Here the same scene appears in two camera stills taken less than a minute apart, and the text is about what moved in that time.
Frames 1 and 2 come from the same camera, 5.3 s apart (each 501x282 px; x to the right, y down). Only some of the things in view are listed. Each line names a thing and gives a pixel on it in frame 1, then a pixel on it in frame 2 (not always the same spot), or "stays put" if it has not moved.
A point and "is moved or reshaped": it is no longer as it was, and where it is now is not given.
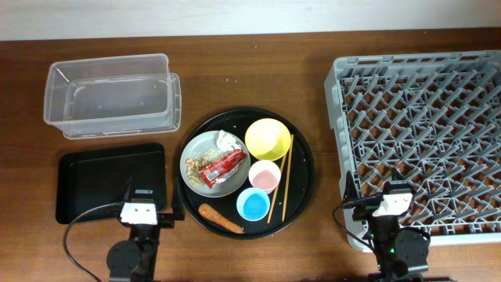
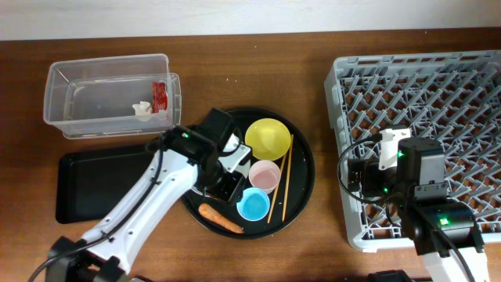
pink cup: x=264 y=175 stays put
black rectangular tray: x=90 y=178 stays put
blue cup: x=253 y=204 stays put
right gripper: x=362 y=210 -> x=368 y=169
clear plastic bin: x=113 y=96 stays put
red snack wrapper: x=222 y=168 is moved or reshaped
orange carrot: x=208 y=212 stays put
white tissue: x=225 y=142 is moved or reshaped
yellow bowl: x=268 y=139 stays put
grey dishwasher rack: x=435 y=118 stays put
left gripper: x=167 y=222 -> x=229 y=193
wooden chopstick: x=288 y=177 stays put
